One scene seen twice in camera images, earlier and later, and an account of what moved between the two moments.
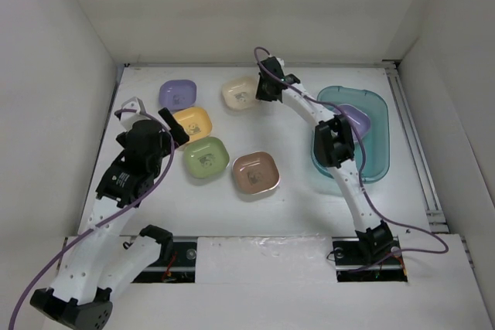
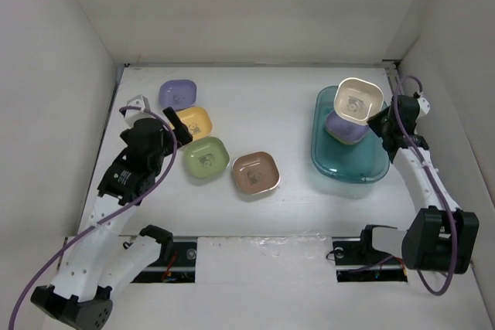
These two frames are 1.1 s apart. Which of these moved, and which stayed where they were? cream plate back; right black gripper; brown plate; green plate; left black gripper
Moved: cream plate back; right black gripper
Stayed: left black gripper; brown plate; green plate
